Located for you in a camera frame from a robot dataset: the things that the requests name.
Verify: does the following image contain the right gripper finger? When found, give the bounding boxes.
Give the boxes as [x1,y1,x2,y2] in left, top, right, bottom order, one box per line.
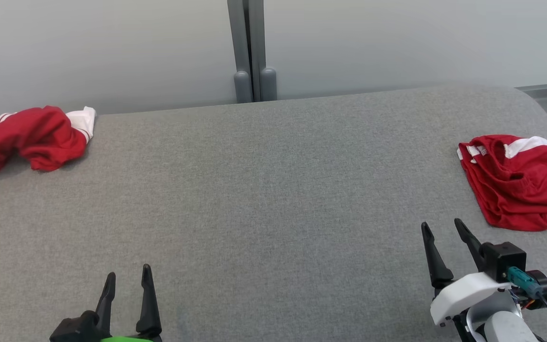
[421,222,454,290]
[454,218,488,272]

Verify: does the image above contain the grey partition base rail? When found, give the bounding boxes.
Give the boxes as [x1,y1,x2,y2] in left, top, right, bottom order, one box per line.
[516,80,547,93]

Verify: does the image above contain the red white basketball jersey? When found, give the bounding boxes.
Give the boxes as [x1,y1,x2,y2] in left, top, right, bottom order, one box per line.
[0,105,97,179]

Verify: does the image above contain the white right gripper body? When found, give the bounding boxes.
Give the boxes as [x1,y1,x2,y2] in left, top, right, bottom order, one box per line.
[429,270,547,327]

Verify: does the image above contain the grey cylindrical post foot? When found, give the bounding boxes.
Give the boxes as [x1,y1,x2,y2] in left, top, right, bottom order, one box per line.
[234,70,254,104]
[260,67,278,101]

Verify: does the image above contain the right teal plug cable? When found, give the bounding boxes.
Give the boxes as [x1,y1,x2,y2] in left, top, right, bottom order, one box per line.
[507,266,547,342]

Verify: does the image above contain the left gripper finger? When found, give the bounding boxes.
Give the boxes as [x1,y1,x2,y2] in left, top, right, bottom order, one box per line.
[136,264,162,339]
[94,272,116,338]

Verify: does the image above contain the red basketball shorts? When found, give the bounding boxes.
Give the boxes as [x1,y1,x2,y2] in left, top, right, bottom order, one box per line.
[457,134,547,232]

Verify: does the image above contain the grey fabric sofa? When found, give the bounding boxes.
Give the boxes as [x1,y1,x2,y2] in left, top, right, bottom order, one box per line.
[0,85,547,342]

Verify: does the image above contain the grey metal partition post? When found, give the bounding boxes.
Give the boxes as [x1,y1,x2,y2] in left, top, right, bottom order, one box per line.
[227,0,267,103]

